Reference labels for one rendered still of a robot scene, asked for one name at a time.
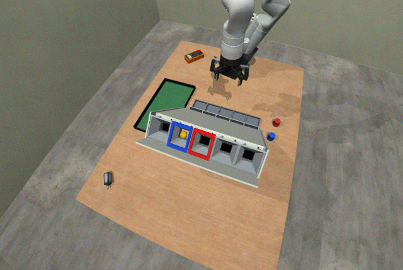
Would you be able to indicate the red plug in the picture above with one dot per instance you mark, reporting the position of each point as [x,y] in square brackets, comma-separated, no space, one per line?
[276,122]

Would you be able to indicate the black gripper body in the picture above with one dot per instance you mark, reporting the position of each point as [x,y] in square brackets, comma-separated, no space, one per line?
[236,64]

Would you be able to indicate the red square frame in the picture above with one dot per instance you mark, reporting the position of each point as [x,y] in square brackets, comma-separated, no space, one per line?
[195,130]

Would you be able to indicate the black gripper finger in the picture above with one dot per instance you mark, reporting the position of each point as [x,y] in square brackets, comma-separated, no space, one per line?
[218,69]
[240,75]

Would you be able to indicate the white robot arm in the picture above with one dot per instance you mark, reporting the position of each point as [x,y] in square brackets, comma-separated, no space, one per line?
[240,13]

